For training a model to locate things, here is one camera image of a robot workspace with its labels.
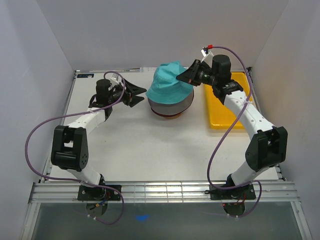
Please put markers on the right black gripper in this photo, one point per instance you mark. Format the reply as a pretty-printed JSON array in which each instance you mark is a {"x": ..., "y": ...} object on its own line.
[{"x": 189, "y": 76}]

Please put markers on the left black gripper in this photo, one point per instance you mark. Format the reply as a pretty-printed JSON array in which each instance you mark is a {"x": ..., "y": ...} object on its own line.
[{"x": 134, "y": 90}]

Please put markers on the teal hat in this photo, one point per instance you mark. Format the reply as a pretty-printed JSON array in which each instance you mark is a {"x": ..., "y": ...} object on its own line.
[{"x": 165, "y": 88}]

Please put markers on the grey cap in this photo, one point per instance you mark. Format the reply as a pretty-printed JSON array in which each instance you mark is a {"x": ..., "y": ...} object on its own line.
[{"x": 174, "y": 108}]

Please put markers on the dark red bucket hat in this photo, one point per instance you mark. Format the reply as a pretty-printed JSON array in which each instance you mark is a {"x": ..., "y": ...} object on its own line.
[{"x": 162, "y": 115}]

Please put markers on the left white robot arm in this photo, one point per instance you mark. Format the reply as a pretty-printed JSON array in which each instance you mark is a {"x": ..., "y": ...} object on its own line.
[{"x": 70, "y": 151}]

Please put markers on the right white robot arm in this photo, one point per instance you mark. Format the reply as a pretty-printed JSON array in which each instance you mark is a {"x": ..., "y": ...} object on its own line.
[{"x": 268, "y": 143}]

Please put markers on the blue label sticker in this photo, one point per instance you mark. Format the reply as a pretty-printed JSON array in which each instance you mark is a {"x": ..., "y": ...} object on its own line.
[{"x": 85, "y": 75}]

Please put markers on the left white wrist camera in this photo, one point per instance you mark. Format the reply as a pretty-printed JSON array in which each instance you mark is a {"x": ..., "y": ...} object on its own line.
[{"x": 115, "y": 78}]

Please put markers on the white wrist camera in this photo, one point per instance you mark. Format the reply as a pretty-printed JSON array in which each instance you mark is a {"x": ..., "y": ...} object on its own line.
[
  {"x": 207, "y": 52},
  {"x": 115, "y": 78}
]

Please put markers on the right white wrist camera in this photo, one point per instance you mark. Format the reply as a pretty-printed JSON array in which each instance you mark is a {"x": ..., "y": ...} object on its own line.
[{"x": 207, "y": 52}]

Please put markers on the aluminium front rail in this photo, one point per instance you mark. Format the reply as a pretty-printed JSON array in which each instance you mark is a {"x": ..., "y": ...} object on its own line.
[{"x": 155, "y": 192}]

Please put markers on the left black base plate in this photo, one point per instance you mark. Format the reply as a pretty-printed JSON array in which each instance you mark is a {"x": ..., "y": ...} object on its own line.
[{"x": 100, "y": 193}]

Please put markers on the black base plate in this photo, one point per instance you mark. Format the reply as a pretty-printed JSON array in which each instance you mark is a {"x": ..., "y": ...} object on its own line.
[
  {"x": 245, "y": 192},
  {"x": 100, "y": 193}
]

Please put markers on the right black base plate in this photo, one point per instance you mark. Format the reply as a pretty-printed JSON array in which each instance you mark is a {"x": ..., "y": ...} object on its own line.
[{"x": 245, "y": 192}]

